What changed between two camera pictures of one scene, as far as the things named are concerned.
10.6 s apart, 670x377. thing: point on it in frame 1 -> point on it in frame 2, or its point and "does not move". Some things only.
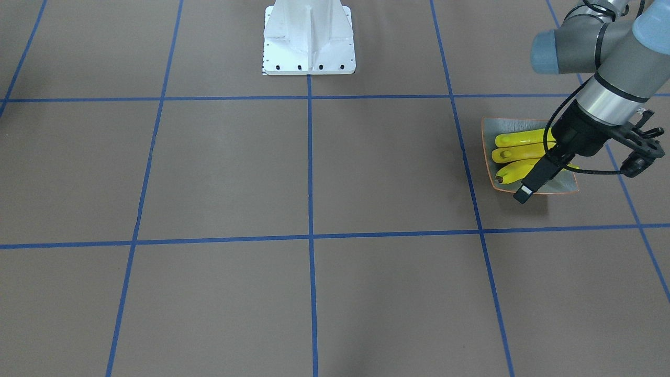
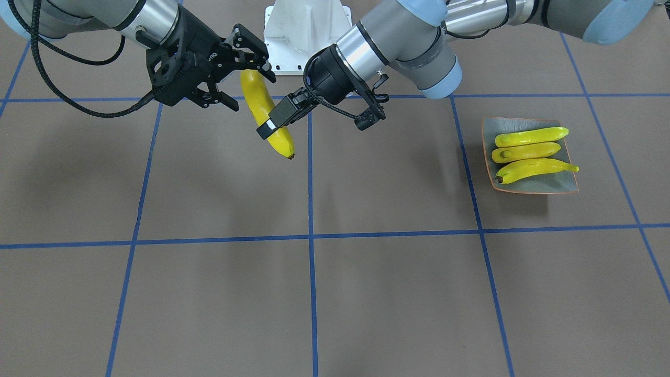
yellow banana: (520, 171) does not move
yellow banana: (512, 154) does not move
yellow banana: (523, 137) does not move
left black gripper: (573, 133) -> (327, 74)
